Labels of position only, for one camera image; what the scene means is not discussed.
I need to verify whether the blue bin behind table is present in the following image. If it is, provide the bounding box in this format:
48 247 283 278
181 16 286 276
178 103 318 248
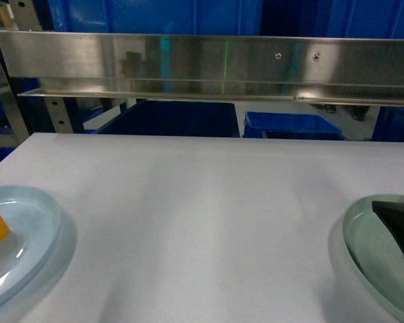
243 112 345 141

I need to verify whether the stainless steel shelf rail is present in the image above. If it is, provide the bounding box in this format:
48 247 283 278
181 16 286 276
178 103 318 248
0 31 404 106

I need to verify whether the steel rack upright post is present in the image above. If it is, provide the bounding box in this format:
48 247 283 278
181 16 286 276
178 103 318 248
0 1 84 147

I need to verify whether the light blue glass plate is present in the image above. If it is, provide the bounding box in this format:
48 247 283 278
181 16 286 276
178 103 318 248
0 186 61 305

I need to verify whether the large blue upper bin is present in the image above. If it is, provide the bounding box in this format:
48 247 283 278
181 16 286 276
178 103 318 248
48 0 404 39

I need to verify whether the dark blue bin under rail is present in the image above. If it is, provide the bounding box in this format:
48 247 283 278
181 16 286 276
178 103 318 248
94 100 240 138

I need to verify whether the light green glass plate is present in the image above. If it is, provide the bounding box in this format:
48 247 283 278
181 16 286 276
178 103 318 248
342 194 404 322

